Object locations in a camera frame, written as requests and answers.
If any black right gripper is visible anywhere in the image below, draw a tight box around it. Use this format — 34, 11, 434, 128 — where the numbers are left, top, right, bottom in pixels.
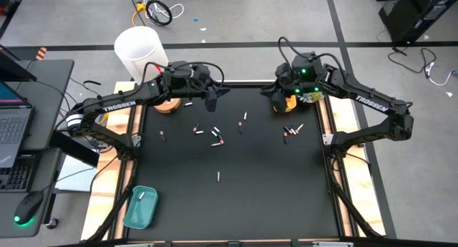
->
260, 62, 303, 97

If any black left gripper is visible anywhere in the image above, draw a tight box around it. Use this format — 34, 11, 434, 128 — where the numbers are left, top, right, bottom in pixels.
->
161, 60, 231, 97

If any yellow plastic bin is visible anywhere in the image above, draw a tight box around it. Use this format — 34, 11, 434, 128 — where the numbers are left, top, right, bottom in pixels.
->
273, 95, 298, 114

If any potted succulent plant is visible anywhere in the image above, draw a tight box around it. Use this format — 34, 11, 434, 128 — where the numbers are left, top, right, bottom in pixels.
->
300, 91, 325, 104

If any white shade wooden base lamp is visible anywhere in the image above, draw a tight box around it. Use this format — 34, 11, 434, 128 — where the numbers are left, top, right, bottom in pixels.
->
113, 26, 182, 115

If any light wooden table board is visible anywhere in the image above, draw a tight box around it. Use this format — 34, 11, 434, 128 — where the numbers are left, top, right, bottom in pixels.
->
81, 81, 146, 241
323, 78, 387, 237

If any teal plastic bin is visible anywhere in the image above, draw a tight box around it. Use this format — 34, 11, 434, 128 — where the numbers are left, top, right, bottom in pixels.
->
122, 185, 159, 230

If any black computer tower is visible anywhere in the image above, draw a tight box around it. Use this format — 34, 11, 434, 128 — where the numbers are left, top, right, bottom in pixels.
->
378, 0, 458, 44

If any black side desk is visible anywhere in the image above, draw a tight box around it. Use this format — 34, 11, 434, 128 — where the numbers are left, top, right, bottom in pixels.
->
0, 59, 75, 239

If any grey laptop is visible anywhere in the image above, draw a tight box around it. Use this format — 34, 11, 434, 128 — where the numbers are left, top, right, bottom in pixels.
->
0, 80, 36, 169

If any black monitor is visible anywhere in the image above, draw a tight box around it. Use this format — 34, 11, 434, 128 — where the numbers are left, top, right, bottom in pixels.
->
0, 44, 38, 82

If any black keyboard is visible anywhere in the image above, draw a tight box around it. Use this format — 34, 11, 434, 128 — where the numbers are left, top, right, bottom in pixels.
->
0, 160, 35, 193

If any black computer mouse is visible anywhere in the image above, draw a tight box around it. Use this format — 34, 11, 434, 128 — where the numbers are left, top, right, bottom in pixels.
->
13, 190, 44, 226

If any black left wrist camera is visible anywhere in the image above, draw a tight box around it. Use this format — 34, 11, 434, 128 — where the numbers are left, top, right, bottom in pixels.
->
204, 89, 218, 113

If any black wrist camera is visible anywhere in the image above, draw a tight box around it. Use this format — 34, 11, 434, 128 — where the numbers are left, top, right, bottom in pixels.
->
204, 89, 218, 113
271, 92, 289, 114

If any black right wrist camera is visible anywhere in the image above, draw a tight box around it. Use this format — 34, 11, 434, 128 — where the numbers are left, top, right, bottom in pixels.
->
271, 92, 289, 114

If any white floor cable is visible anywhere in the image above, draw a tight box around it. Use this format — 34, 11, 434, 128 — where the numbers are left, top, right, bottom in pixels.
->
142, 0, 185, 21

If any black cable coil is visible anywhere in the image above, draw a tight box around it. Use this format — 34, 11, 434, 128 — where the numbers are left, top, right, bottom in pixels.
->
145, 0, 173, 27

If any yellow floor cable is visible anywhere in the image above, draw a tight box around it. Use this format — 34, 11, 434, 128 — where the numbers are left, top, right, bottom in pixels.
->
131, 2, 147, 27

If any black floor cable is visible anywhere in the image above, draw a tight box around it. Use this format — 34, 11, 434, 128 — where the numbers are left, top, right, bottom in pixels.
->
388, 46, 437, 75

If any black diagonal frame strut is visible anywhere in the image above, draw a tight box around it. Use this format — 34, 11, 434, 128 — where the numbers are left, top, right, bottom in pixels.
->
327, 157, 382, 238
87, 160, 139, 241

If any white cable with adapter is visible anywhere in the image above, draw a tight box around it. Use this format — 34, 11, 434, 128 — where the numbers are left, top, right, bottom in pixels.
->
424, 62, 458, 87

